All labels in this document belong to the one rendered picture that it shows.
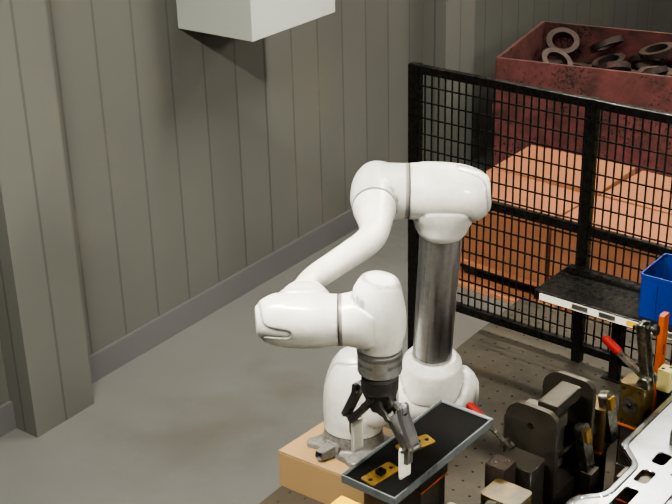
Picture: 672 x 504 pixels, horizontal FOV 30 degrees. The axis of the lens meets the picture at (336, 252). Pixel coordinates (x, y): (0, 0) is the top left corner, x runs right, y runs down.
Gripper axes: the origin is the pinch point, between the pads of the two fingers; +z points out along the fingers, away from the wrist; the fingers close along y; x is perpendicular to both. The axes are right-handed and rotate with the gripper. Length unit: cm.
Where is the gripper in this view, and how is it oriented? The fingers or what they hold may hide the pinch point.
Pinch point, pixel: (380, 458)
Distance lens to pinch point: 260.2
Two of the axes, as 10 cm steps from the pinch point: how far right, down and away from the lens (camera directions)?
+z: 0.2, 9.1, 4.2
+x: 7.2, -3.0, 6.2
